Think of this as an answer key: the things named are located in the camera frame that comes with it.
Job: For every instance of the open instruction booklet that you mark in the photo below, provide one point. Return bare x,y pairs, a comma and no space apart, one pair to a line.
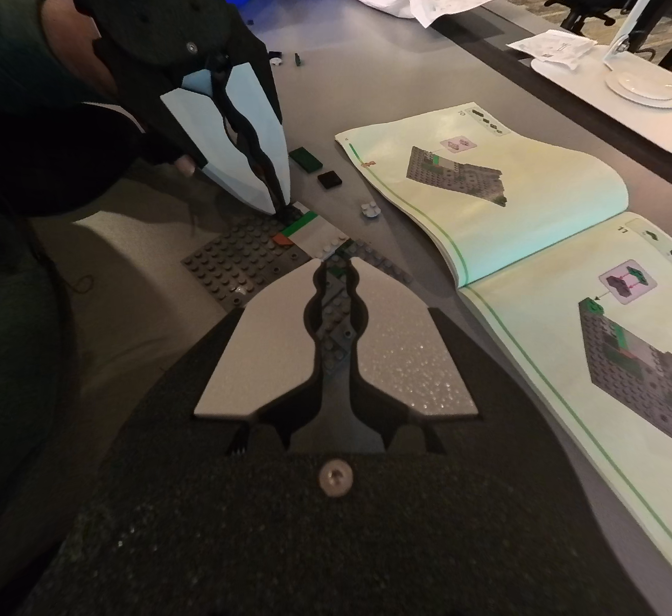
525,190

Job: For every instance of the grey desk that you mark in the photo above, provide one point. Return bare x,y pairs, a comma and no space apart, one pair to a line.
367,80
530,17

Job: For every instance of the small white round piece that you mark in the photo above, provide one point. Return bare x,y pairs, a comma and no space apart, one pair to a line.
276,60

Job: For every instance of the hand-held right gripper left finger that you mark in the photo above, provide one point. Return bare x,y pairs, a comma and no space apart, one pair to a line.
262,353

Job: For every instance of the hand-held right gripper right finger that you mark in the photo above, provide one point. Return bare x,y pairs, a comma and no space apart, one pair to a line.
414,358

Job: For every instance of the white stand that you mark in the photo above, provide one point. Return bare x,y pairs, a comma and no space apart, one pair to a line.
577,83

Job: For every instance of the black square flat tile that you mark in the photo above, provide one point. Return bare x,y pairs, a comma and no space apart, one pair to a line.
329,180

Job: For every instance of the dark green flat tile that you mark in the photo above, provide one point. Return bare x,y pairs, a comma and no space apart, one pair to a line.
304,160

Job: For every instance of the grey brick baseplate model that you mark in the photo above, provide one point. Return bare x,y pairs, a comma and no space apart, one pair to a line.
236,259

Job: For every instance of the light grey round brick piece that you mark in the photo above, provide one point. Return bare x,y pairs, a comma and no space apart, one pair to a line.
370,210

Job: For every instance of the white round disc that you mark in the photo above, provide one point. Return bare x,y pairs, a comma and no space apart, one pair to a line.
643,84

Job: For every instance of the person's left hand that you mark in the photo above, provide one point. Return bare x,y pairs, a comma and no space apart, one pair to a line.
73,49

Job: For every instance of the small folded white paper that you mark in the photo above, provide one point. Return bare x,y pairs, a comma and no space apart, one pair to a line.
551,46

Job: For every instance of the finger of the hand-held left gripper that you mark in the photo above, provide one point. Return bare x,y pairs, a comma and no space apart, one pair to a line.
210,133
262,122

